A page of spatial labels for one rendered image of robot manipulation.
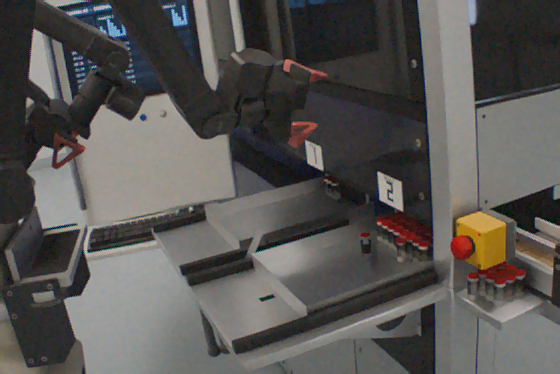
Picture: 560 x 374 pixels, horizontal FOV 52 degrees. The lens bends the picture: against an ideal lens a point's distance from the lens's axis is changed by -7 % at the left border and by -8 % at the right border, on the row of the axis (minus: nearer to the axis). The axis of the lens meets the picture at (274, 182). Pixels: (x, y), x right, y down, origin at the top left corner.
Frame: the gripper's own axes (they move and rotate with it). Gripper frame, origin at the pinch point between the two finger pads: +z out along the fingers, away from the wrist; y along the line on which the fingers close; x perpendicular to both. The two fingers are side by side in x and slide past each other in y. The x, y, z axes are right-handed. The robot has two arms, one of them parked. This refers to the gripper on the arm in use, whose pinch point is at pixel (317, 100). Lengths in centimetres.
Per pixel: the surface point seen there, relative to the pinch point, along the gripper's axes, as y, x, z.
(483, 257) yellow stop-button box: 12.6, 37.9, 5.5
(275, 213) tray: 41, -23, 19
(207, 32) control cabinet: 8, -72, 27
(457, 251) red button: 12.9, 34.1, 3.2
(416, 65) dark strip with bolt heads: -11.2, 13.7, 7.7
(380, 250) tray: 30.2, 11.4, 16.2
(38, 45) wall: 139, -502, 133
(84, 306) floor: 175, -158, 30
